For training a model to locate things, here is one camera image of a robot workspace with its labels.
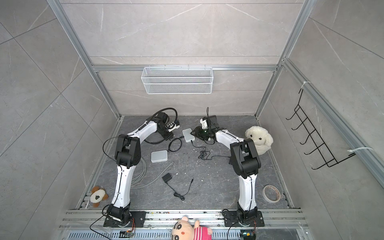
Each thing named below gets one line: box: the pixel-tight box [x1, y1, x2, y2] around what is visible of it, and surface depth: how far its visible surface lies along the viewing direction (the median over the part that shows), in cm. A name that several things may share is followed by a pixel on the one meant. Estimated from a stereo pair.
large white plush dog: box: [245, 126, 274, 156], surface depth 86 cm
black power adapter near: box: [162, 172, 194, 201], surface depth 87 cm
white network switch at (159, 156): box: [151, 150, 168, 163], surface depth 97 cm
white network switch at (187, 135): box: [182, 128, 195, 143], surface depth 107 cm
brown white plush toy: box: [90, 185, 109, 208], surface depth 81 cm
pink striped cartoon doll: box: [171, 216, 213, 240], surface depth 66 cm
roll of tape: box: [262, 184, 281, 203], surface depth 83 cm
